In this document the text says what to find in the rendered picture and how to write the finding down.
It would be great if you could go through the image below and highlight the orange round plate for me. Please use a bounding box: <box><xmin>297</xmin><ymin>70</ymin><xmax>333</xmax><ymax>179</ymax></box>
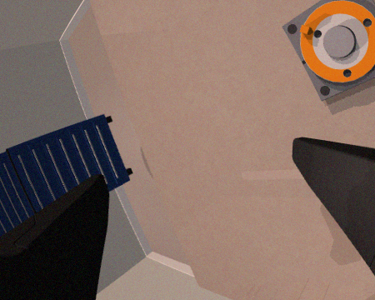
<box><xmin>300</xmin><ymin>0</ymin><xmax>375</xmax><ymax>83</ymax></box>

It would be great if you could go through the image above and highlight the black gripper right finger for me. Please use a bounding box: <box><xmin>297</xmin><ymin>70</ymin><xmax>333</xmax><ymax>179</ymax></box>
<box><xmin>292</xmin><ymin>137</ymin><xmax>375</xmax><ymax>276</ymax></box>

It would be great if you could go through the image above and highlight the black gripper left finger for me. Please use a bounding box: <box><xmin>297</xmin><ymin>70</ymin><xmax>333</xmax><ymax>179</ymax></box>
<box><xmin>0</xmin><ymin>173</ymin><xmax>110</xmax><ymax>300</ymax></box>

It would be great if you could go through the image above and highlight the grey square base plate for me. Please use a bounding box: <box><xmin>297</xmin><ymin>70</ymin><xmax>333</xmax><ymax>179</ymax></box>
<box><xmin>283</xmin><ymin>0</ymin><xmax>375</xmax><ymax>101</ymax></box>

